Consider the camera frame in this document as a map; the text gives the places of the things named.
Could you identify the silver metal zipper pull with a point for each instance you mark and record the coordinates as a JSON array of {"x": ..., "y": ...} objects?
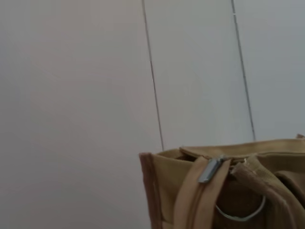
[{"x": 209, "y": 170}]

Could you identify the khaki canvas food bag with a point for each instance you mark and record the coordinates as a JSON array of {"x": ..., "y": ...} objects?
[{"x": 190, "y": 190}]

